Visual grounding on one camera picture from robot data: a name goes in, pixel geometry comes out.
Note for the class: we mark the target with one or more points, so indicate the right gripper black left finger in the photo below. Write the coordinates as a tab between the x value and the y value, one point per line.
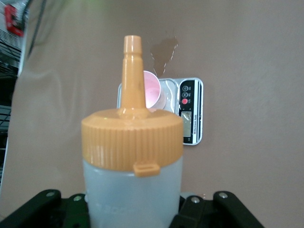
35	211

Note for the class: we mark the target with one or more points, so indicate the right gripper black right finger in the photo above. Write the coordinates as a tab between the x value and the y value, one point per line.
225	211

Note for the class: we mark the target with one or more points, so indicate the pink plastic cup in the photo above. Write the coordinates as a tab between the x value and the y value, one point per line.
152	90

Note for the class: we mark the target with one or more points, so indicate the silver digital kitchen scale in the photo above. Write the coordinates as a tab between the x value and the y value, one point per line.
190	114

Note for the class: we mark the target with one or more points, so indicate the brown liquid spill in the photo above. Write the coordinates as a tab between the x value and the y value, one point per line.
164	52

